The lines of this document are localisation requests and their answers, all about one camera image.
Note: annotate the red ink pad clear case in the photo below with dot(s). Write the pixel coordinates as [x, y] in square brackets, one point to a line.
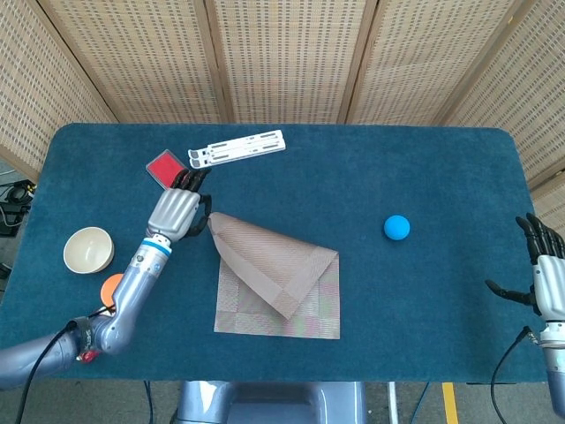
[163, 170]

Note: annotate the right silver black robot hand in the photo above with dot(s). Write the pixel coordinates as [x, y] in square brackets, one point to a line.
[552, 282]

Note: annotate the blue ball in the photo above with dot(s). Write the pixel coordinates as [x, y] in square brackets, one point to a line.
[396, 228]

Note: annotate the white table leg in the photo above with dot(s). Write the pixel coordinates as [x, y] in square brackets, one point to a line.
[393, 402]

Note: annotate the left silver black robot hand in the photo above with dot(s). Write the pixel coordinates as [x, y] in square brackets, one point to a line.
[174, 212]

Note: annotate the blue felt table cover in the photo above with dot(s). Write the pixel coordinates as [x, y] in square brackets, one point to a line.
[397, 154]

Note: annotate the woven bamboo folding screen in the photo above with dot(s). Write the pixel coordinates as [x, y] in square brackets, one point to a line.
[287, 57]

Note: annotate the white folding stand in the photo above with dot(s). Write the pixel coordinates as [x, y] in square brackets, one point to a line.
[234, 149]

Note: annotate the orange disc with hole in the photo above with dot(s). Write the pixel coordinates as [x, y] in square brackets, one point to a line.
[108, 289]

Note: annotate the brown woven placemat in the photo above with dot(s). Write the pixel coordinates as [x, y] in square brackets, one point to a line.
[265, 260]

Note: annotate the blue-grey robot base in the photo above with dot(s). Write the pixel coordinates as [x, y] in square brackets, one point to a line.
[265, 404]

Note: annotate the white bowl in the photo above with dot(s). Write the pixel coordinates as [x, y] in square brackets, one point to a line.
[88, 249]

